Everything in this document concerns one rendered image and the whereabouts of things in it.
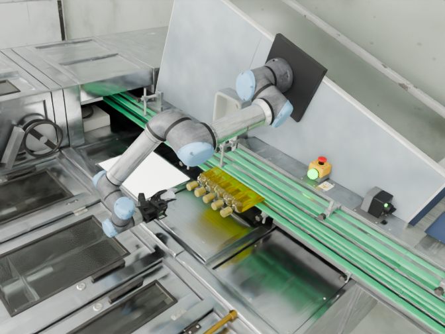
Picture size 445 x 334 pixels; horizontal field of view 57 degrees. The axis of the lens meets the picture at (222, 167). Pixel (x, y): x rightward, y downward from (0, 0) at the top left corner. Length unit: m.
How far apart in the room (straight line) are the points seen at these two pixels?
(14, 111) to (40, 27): 3.05
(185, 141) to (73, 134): 1.19
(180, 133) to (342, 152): 0.72
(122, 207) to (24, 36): 3.87
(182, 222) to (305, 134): 0.69
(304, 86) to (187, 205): 0.79
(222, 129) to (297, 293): 0.74
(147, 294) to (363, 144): 1.04
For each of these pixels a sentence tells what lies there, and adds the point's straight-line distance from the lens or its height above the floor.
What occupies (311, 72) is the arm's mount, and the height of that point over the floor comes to 0.78.
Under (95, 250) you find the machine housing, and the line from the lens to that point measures 1.87.
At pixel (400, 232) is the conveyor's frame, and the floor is 0.83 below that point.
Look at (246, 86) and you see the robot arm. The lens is 1.68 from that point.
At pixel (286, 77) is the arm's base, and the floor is 0.80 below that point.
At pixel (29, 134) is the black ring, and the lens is 2.36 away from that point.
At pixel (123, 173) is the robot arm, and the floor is 1.51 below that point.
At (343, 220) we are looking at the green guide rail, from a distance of 1.69.
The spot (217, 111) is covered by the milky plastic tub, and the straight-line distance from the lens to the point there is 2.11.
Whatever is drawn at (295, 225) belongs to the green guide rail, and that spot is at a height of 0.93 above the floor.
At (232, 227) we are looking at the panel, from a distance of 1.91.
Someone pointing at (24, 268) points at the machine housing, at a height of 1.88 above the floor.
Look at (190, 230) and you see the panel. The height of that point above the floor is 1.25.
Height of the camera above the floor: 2.19
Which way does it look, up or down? 38 degrees down
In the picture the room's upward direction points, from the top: 114 degrees counter-clockwise
